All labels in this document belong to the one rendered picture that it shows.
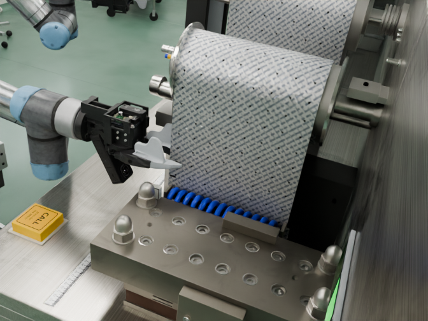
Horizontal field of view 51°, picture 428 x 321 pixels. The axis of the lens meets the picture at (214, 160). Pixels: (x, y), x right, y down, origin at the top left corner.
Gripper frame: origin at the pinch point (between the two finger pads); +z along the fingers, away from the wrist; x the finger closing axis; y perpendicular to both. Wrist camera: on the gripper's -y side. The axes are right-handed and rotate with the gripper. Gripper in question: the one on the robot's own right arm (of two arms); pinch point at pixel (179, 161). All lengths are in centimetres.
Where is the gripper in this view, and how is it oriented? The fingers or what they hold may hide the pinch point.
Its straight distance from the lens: 81.6
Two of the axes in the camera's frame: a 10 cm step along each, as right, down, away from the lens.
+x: 3.6, -4.8, 8.0
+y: 1.1, -8.3, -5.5
